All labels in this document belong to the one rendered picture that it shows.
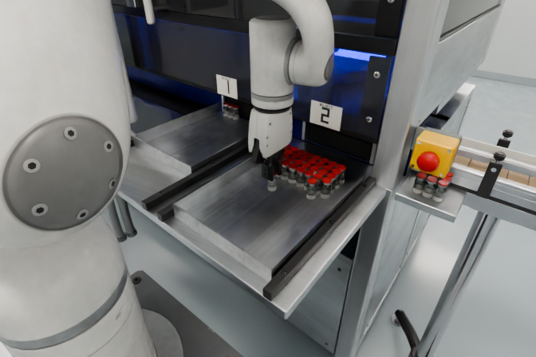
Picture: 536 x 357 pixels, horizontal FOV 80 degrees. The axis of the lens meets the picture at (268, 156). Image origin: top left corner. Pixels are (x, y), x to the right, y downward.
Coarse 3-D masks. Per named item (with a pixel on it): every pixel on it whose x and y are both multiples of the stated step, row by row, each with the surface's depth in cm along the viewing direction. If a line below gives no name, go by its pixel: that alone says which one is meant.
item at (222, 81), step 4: (216, 76) 97; (220, 76) 95; (224, 76) 94; (220, 80) 96; (224, 80) 95; (232, 80) 93; (236, 80) 92; (220, 84) 97; (224, 84) 96; (232, 84) 94; (236, 84) 92; (220, 88) 98; (224, 88) 96; (232, 88) 94; (236, 88) 93; (220, 92) 98; (224, 92) 97; (232, 92) 95; (236, 92) 94; (232, 96) 96; (236, 96) 94
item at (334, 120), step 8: (312, 104) 78; (320, 104) 77; (328, 104) 75; (312, 112) 79; (320, 112) 78; (336, 112) 75; (312, 120) 80; (320, 120) 79; (328, 120) 77; (336, 120) 76; (336, 128) 77
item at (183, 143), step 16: (192, 112) 105; (208, 112) 110; (160, 128) 97; (176, 128) 102; (192, 128) 102; (208, 128) 102; (224, 128) 102; (240, 128) 102; (144, 144) 88; (160, 144) 93; (176, 144) 93; (192, 144) 93; (208, 144) 93; (224, 144) 93; (240, 144) 89; (160, 160) 85; (176, 160) 80; (192, 160) 85; (208, 160) 81
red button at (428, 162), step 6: (420, 156) 63; (426, 156) 62; (432, 156) 62; (420, 162) 63; (426, 162) 62; (432, 162) 62; (438, 162) 62; (420, 168) 64; (426, 168) 63; (432, 168) 62
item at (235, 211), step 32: (192, 192) 68; (224, 192) 73; (256, 192) 73; (288, 192) 73; (352, 192) 70; (192, 224) 63; (224, 224) 64; (256, 224) 64; (288, 224) 64; (320, 224) 61; (256, 256) 57; (288, 256) 54
